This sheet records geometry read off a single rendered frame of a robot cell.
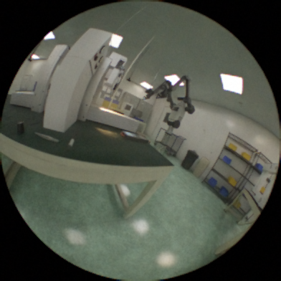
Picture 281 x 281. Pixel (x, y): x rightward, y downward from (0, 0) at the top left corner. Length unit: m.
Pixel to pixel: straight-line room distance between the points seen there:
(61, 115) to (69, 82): 0.13
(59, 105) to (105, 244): 0.96
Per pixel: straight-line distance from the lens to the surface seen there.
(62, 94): 0.37
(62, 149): 0.27
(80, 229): 0.91
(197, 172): 3.10
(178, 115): 1.45
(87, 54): 0.40
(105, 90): 5.01
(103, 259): 0.92
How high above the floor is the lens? 0.90
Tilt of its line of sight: 15 degrees down
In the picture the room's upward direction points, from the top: 24 degrees clockwise
